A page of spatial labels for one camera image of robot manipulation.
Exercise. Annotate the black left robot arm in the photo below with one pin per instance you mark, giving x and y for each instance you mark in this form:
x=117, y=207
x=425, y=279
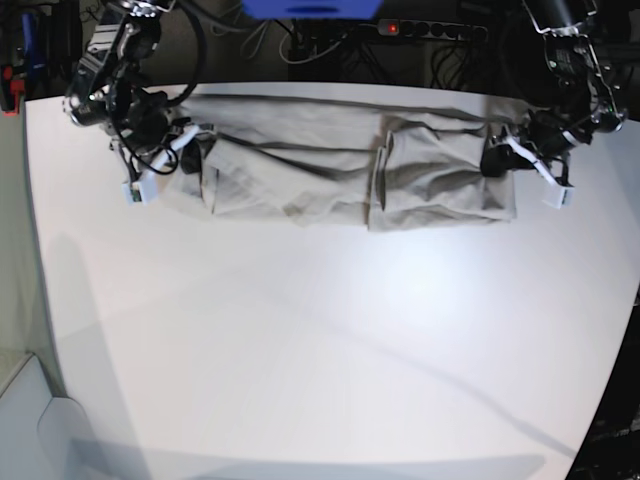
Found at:
x=567, y=60

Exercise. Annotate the beige t-shirt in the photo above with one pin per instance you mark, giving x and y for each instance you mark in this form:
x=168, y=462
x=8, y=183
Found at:
x=313, y=161

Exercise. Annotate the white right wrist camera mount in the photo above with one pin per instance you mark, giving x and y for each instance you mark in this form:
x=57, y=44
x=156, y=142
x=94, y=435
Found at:
x=173, y=170

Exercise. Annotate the blue base camera housing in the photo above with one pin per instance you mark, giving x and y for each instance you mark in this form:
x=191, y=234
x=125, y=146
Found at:
x=311, y=9

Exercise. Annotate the red black clamp tool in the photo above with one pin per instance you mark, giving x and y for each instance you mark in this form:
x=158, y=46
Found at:
x=12, y=91

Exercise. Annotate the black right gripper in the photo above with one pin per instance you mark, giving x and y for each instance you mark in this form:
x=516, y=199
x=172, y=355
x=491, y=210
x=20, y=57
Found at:
x=143, y=115

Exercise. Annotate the black power strip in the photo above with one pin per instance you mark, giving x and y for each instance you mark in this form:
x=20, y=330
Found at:
x=418, y=29

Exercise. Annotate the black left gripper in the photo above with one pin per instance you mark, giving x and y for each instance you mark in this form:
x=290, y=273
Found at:
x=550, y=136

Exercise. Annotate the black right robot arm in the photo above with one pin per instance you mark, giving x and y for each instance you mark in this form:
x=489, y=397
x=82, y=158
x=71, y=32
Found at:
x=108, y=88

